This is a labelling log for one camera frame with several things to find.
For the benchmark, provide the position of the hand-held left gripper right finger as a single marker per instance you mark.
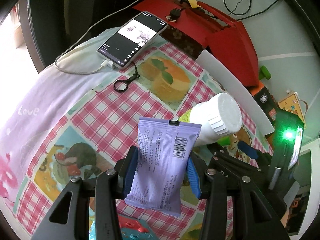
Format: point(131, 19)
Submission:
point(193, 180)

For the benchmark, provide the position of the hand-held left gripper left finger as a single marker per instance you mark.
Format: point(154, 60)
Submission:
point(132, 172)

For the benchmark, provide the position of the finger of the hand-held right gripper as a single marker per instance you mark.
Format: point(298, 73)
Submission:
point(247, 150)
point(232, 162)

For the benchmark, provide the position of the purple snack packet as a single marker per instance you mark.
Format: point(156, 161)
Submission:
point(160, 165)

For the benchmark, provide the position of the white bottle green label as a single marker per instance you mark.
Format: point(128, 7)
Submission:
point(220, 117)

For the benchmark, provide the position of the black cardboard box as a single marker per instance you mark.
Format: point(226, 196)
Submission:
point(263, 97)

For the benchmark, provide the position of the teal pouch red print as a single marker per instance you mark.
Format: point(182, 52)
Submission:
point(135, 230)

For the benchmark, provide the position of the white foam board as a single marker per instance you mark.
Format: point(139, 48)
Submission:
point(225, 80)

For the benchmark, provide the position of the green dumbbell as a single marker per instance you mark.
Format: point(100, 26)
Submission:
point(265, 72)

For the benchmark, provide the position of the red box floral side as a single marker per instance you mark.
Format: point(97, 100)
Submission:
point(190, 22)

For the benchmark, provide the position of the yellow tag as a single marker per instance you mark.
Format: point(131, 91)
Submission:
point(193, 3)

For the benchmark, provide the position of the black cabinet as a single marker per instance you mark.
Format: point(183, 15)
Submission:
point(50, 17)

